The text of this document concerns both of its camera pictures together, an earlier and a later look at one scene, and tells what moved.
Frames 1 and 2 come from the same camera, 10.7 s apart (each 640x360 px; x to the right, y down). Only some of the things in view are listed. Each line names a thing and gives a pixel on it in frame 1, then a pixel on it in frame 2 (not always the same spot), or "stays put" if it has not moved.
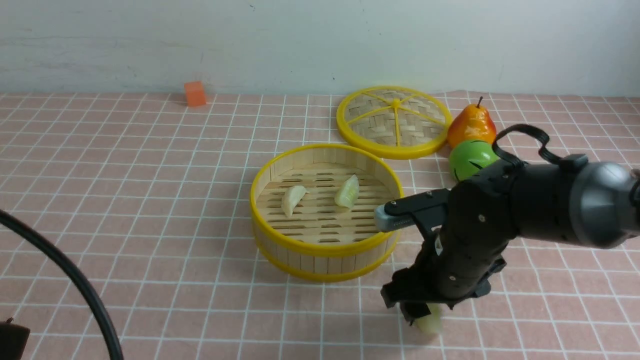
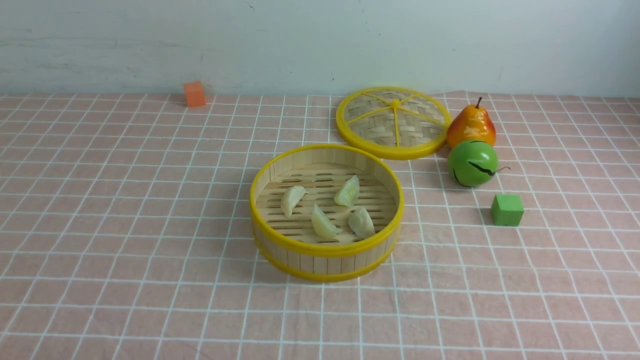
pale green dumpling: x=433 y=322 to x=321 y=226
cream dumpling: x=291 y=197 stays put
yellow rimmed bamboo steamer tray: x=312 y=213 stays put
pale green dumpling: x=347 y=193 stays put
